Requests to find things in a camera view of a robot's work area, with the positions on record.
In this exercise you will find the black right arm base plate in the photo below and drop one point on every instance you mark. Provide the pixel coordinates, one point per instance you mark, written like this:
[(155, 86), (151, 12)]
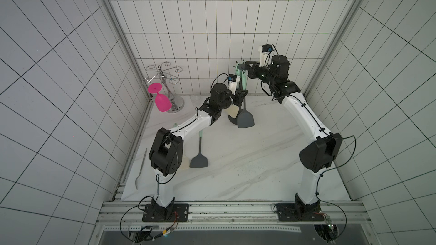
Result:
[(289, 212)]

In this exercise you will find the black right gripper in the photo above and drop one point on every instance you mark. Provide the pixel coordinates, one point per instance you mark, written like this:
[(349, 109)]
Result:
[(250, 69)]

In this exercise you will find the aluminium mounting rail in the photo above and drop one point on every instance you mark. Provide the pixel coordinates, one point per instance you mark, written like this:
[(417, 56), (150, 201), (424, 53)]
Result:
[(192, 213)]

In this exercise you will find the cream spatula mint handle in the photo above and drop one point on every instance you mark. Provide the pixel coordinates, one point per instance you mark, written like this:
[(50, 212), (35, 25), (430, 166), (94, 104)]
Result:
[(185, 164)]

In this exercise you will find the cream turner mint handle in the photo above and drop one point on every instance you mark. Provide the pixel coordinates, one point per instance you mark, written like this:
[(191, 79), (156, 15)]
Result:
[(232, 111)]

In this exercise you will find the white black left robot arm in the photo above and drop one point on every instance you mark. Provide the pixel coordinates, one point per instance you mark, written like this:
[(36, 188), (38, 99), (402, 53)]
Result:
[(166, 154)]

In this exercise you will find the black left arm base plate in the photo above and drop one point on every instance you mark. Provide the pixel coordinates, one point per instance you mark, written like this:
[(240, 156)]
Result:
[(173, 212)]

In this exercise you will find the electronics board with green led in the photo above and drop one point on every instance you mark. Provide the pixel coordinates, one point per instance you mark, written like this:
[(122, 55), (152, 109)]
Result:
[(146, 234)]

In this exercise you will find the chrome wine glass rack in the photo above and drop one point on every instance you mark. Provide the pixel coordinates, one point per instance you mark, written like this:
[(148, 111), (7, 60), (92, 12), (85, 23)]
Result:
[(164, 77)]

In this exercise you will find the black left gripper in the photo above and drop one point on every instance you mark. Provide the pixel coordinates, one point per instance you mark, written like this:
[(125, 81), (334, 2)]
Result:
[(238, 94)]

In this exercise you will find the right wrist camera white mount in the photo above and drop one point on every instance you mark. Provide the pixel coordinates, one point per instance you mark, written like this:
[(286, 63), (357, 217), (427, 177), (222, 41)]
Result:
[(265, 53)]

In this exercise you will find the pink plastic wine glass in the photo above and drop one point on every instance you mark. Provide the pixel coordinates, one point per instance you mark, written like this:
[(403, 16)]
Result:
[(162, 101)]

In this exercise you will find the grey spatula mint handle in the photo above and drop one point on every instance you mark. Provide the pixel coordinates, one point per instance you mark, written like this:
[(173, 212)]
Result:
[(199, 161), (245, 118)]

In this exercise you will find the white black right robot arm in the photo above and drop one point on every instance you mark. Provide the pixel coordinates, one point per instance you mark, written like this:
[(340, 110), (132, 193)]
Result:
[(323, 145)]

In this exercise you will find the clear small glass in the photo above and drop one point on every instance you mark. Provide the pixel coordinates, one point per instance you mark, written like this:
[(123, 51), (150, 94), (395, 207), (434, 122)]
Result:
[(196, 100)]

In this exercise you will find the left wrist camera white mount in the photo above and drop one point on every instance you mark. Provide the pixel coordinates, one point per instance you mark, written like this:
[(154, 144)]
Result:
[(233, 83)]

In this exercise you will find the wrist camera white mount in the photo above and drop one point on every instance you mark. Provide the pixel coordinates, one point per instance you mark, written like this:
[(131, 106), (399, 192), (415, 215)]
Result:
[(265, 53), (233, 83)]

